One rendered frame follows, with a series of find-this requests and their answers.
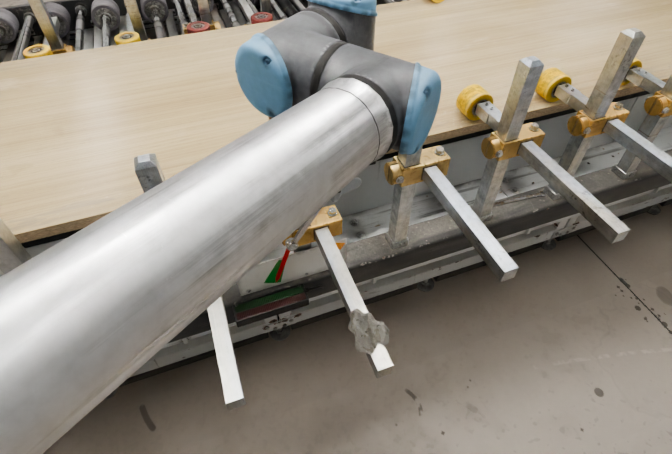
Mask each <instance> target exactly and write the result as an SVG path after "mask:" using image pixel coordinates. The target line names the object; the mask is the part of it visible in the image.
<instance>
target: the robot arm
mask: <svg viewBox="0 0 672 454"><path fill-rule="evenodd" d="M307 1H308V8H306V9H304V10H302V11H300V12H298V13H296V14H294V15H293V16H291V17H289V18H287V19H285V20H284V21H282V22H280V23H278V24H276V25H275V26H273V27H271V28H269V29H267V30H265V31H264V32H262V33H256V34H254V35H253V36H252V38H251V39H250V40H248V41H246V42H245V43H243V44H242V45H241V46H240V47H239V49H238V51H237V53H236V57H235V69H236V70H235V72H236V74H237V80H238V83H239V85H240V87H241V89H242V91H243V93H244V95H245V96H246V98H247V99H248V101H249V102H250V103H251V104H252V105H253V106H254V107H255V108H256V109H257V110H258V111H259V112H261V113H262V114H264V115H266V116H269V117H274V118H272V119H270V120H269V121H267V122H265V123H264V124H262V125H260V126H258V127H257V128H255V129H253V130H251V131H250V132H248V133H246V134H245V135H243V136H241V137H239V138H238V139H236V140H234V141H233V142H231V143H229V144H227V145H226V146H224V147H222V148H221V149H219V150H217V151H215V152H214V153H212V154H210V155H209V156H207V157H205V158H203V159H202V160H200V161H198V162H197V163H195V164H193V165H191V166H190V167H188V168H186V169H185V170H183V171H181V172H179V173H178V174H176V175H174V176H173V177H171V178H169V179H167V180H166V181H164V182H162V183H160V184H159V185H157V186H155V187H154V188H152V189H150V190H148V191H147V192H145V193H143V194H142V195H140V196H138V197H136V198H135V199H133V200H131V201H130V202H128V203H126V204H124V205H123V206H121V207H119V208H118V209H116V210H114V211H112V212H111V213H109V214H107V215H106V216H104V217H102V218H100V219H99V220H97V221H95V222H94V223H92V224H90V225H88V226H87V227H85V228H83V229H82V230H80V231H78V232H76V233H75V234H73V235H71V236H70V237H68V238H66V239H64V240H63V241H61V242H59V243H57V244H56V245H54V246H52V247H51V248H49V249H47V250H45V251H44V252H42V253H40V254H39V255H37V256H35V257H33V258H32V259H30V260H28V261H27V262H25V263H23V264H21V265H20V266H18V267H16V268H15V269H13V270H11V271H9V272H8V273H6V274H4V275H3V276H1V277H0V454H43V453H44V452H45V451H46V450H47V449H48V448H50V447H51V446H52V445H53V444H54V443H55V442H56V441H57V440H59V439H60V438H61V437H62V436H63V435H64V434H65V433H66V432H68V431H69V430H70V429H71V428H72V427H73V426H74V425H76V424H77V423H78V422H79V421H80V420H81V419H82V418H83V417H85V416H86V415H87V414H88V413H89V412H90V411H91V410H93V409H94V408H95V407H96V406H97V405H98V404H99V403H100V402H102V401H103V400H104V399H105V398H106V397H107V396H108V395H110V394H111V393H112V392H113V391H114V390H115V389H116V388H117V387H119V386H120V385H121V384H122V383H123V382H124V381H125V380H127V379H128V378H129V377H130V376H131V375H132V374H133V373H134V372H136V371H137V370H138V369H139V368H140V367H141V366H142V365H144V364H145V363H146V362H147V361H148V360H149V359H150V358H151V357H153V356H154V355H155V354H156V353H157V352H158V351H159V350H160V349H162V348H163V347H164V346H165V345H166V344H167V343H168V342H170V341H171V340H172V339H173V338H174V337H175V336H176V335H177V334H179V333H180V332H181V331H182V330H183V329H184V328H185V327H187V326H188V325H189V324H190V323H191V322H192V321H193V320H194V319H196V318H197V317H198V316H199V315H200V314H201V313H202V312H204V311H205V310H206V309H207V308H208V307H209V306H210V305H211V304H213V303H214V302H215V301H216V300H217V299H218V298H219V297H221V296H222V295H223V294H224V293H225V292H226V291H227V290H228V289H230V288H231V287H232V286H233V285H234V284H235V283H236V282H238V281H239V280H240V279H241V278H242V277H243V276H244V275H245V274H247V273H248V272H249V271H250V270H251V269H252V268H253V267H254V266H256V265H257V264H258V263H259V262H260V261H261V260H262V259H264V258H265V257H266V256H267V255H268V254H269V253H270V252H271V251H273V250H274V249H275V248H276V247H277V246H278V245H279V244H281V243H282V242H283V241H284V240H285V239H286V238H287V237H288V236H290V235H291V234H292V233H293V232H294V231H295V230H296V229H298V228H299V227H300V226H301V225H302V224H303V223H304V222H305V221H307V220H308V219H309V218H310V217H311V216H312V215H313V214H315V213H316V212H317V211H318V210H319V209H320V208H321V207H322V206H324V205H325V204H326V203H327V202H328V201H329V200H331V201H332V202H336V201H338V199H339V197H340V196H341V195H342V194H344V193H346V192H349V191H351V190H353V189H355V188H357V187H359V186H360V185H361V179H360V178H355V177H356V176H358V175H359V174H360V173H361V172H362V171H363V170H364V169H365V168H367V167H368V166H369V165H374V164H376V161H377V160H378V159H380V158H381V157H382V156H383V155H385V154H386V153H387V152H388V151H389V150H390V149H394V150H397V151H399V154H407V155H412V154H415V153H416V152H417V151H418V150H419V149H420V148H421V146H422V145H423V143H424V142H425V140H426V138H427V136H428V134H429V132H430V129H431V127H432V124H433V122H434V119H435V116H436V113H437V109H438V105H439V101H440V96H441V79H440V76H439V74H438V73H437V72H436V71H434V70H432V69H429V68H427V67H424V66H421V64H420V63H418V62H416V64H415V63H411V62H408V61H405V60H402V59H399V58H395V57H392V56H389V55H386V54H382V53H379V52H376V51H374V40H375V24H376V17H377V16H378V13H377V11H376V2H377V0H307Z"/></svg>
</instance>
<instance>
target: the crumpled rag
mask: <svg viewBox="0 0 672 454"><path fill-rule="evenodd" d="M350 314H351V315H350V319H351V320H350V322H349V325H348V327H349V328H348V329H350V331H351V332H352V333H354V335H355V343H354V344H355V347H356V350H357V351H359V352H365V353H368V354H371V353H374V352H375V349H376V347H377V345H378V344H379V343H380V344H382V345H383V344H384V345H387V344H388V342H389V329H388V327H387V326H386V325H385V324H384V322H383V321H377V320H375V319H374V317H373V315H372V314H371V313H369V312H368V313H366V312H365V313H364V312H362V311H361V310H359V309H357V308H355V309H354V310H353V311H351V313H350Z"/></svg>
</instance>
